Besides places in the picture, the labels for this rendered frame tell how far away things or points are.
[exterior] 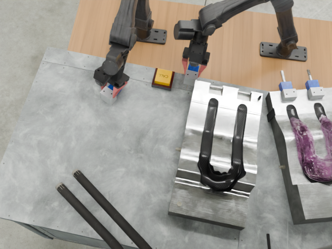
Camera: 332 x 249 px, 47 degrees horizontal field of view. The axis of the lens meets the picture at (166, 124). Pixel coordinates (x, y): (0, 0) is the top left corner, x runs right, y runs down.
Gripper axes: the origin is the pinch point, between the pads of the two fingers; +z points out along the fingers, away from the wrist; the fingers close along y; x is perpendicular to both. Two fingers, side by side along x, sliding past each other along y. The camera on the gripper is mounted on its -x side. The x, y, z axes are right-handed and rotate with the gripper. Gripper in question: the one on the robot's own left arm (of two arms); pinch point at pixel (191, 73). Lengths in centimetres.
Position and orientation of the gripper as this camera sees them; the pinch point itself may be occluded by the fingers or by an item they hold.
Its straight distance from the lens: 153.3
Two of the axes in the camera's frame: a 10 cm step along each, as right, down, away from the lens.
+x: 1.8, -5.8, 8.0
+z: -1.6, 7.8, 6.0
